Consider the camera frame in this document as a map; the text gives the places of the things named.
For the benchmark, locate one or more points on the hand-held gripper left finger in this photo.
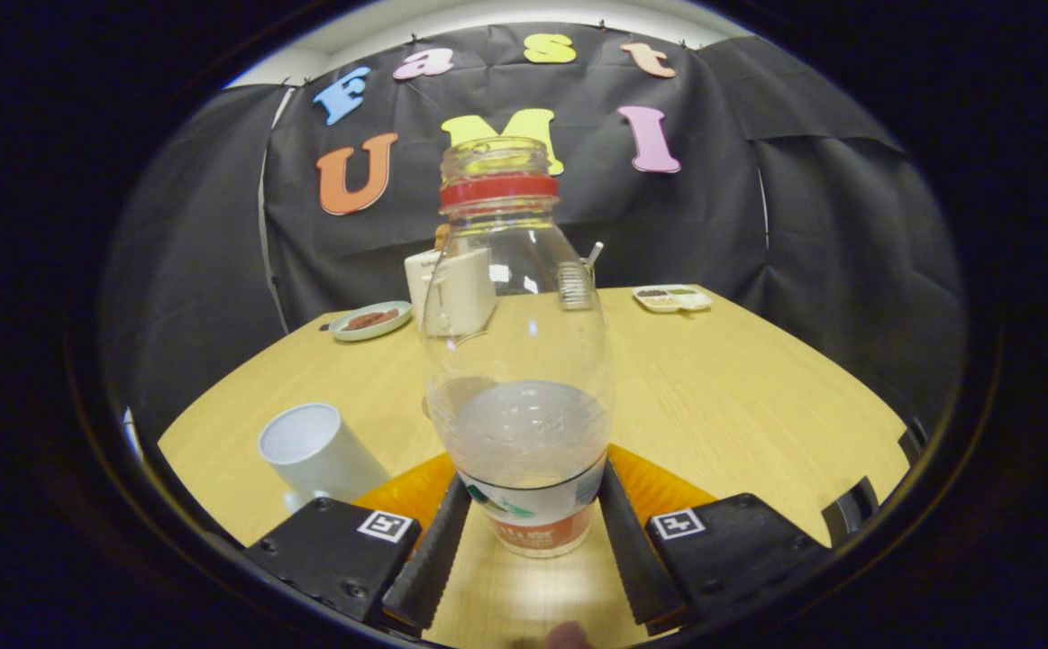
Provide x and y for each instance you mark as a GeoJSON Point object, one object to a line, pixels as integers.
{"type": "Point", "coordinates": [433, 559]}

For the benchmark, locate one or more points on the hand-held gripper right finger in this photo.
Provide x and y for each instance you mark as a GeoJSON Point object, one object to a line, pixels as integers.
{"type": "Point", "coordinates": [636, 559]}

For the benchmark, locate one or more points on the white cup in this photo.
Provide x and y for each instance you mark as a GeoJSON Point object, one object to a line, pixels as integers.
{"type": "Point", "coordinates": [325, 460]}

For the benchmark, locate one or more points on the clear plastic juice bottle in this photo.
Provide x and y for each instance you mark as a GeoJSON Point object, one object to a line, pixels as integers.
{"type": "Point", "coordinates": [524, 433]}

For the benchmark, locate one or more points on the wooden table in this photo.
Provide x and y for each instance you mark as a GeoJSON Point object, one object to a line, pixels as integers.
{"type": "Point", "coordinates": [722, 406]}

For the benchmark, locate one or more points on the black chair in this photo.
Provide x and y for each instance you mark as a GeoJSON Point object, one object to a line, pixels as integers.
{"type": "Point", "coordinates": [852, 514]}
{"type": "Point", "coordinates": [914, 442]}

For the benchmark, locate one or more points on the pale green plate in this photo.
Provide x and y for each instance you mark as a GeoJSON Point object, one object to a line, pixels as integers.
{"type": "Point", "coordinates": [393, 329]}

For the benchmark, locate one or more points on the brown meat piece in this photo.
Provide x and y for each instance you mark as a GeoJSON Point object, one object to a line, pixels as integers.
{"type": "Point", "coordinates": [359, 323]}
{"type": "Point", "coordinates": [386, 315]}

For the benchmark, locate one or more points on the white divided dish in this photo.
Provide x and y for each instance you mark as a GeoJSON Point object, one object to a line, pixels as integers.
{"type": "Point", "coordinates": [672, 302]}

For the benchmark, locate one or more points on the white toaster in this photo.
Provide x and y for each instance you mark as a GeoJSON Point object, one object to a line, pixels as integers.
{"type": "Point", "coordinates": [415, 288]}

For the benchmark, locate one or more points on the brown bread slice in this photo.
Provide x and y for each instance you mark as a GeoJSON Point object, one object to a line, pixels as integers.
{"type": "Point", "coordinates": [441, 236]}

